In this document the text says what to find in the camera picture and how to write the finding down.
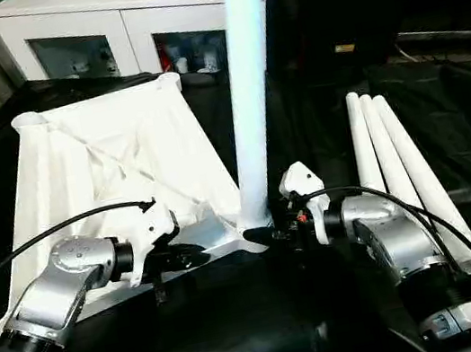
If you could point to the white plastic table leg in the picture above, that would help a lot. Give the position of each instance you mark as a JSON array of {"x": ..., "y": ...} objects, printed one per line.
[
  {"x": 388, "y": 149},
  {"x": 363, "y": 139},
  {"x": 414, "y": 153},
  {"x": 248, "y": 91}
]

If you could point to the white plastic table top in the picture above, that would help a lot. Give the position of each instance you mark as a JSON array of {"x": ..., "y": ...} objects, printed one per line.
[{"x": 117, "y": 128}]

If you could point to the black mat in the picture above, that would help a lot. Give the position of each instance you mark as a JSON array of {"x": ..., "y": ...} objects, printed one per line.
[{"x": 241, "y": 311}]

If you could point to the white cup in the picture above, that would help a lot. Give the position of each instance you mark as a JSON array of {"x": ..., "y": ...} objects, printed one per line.
[{"x": 181, "y": 65}]

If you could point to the red carton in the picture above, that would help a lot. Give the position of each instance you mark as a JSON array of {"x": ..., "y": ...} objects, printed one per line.
[{"x": 165, "y": 60}]

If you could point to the dark metal bar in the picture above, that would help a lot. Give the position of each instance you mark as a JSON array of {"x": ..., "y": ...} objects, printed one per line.
[{"x": 452, "y": 32}]

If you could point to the white sideboard cabinet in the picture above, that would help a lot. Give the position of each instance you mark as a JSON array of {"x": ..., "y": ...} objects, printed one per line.
[{"x": 97, "y": 13}]

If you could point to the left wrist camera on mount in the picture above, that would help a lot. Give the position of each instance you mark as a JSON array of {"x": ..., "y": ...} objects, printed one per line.
[{"x": 153, "y": 227}]

